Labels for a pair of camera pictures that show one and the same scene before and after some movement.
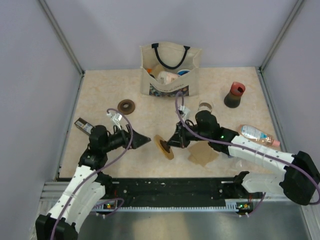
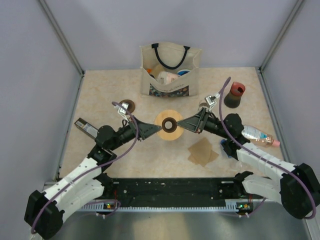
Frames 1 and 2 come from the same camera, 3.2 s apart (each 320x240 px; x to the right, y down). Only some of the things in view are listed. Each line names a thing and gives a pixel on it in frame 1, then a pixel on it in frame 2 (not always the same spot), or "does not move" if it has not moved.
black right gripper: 179,139 → 191,123
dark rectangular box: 83,126 does not move
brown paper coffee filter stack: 201,152 does not move
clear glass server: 205,105 does not move
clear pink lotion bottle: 253,133 does not move
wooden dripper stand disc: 157,138 → 179,130
